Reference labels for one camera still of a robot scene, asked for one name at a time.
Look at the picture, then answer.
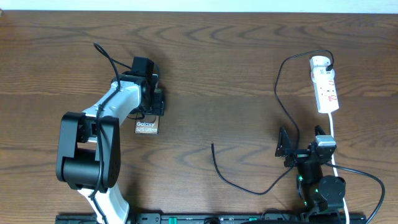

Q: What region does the white power strip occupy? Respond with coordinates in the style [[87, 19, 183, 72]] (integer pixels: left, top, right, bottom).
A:
[[310, 55, 339, 114]]

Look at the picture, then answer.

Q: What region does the Galaxy S25 Ultra smartphone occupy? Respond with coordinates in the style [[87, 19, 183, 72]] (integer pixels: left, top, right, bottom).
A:
[[134, 115, 160, 135]]

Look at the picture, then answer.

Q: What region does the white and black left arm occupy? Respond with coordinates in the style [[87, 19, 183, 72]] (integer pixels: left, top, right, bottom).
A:
[[55, 70, 164, 223]]

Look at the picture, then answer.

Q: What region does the white power strip cord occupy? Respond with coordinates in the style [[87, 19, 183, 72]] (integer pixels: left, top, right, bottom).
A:
[[328, 112, 351, 224]]

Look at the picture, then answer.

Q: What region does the black camera cable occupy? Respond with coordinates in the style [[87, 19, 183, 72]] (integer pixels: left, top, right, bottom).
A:
[[88, 42, 133, 224], [325, 161, 386, 223]]

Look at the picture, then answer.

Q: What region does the black left camera cable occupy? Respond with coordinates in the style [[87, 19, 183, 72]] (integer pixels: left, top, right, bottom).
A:
[[88, 42, 133, 224]]

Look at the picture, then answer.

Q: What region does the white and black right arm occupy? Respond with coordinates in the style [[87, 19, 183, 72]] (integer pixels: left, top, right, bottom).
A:
[[275, 126, 346, 215]]

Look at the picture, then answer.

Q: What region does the black right camera cable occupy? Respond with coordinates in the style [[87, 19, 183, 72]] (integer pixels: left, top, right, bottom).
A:
[[325, 161, 386, 223]]

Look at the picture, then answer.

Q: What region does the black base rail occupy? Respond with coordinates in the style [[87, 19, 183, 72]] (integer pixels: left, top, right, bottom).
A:
[[55, 211, 366, 224]]

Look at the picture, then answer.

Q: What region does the black phone charging cable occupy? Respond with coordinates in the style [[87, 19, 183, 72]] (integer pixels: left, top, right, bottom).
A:
[[211, 49, 335, 196]]

